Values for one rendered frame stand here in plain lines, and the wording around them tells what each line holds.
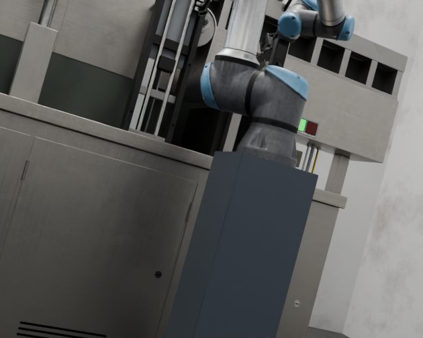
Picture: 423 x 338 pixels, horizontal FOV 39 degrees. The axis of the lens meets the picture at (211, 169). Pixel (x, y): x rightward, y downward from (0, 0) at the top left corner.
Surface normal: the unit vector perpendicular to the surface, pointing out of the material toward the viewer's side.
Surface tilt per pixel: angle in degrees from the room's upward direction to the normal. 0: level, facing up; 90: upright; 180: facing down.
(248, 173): 90
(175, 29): 90
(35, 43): 90
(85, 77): 90
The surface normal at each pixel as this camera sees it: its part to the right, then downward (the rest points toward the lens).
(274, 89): -0.36, -0.15
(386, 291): -0.91, -0.26
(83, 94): 0.38, 0.06
